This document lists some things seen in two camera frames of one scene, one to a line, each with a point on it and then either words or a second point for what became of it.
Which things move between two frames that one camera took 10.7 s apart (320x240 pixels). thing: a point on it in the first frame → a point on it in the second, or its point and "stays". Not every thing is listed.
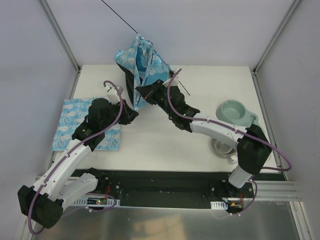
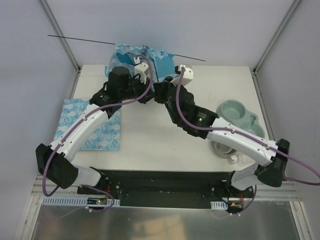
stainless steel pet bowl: [223, 148] stays
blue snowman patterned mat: [73, 114] stays
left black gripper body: [127, 113] → [144, 91]
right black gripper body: [152, 90] stays
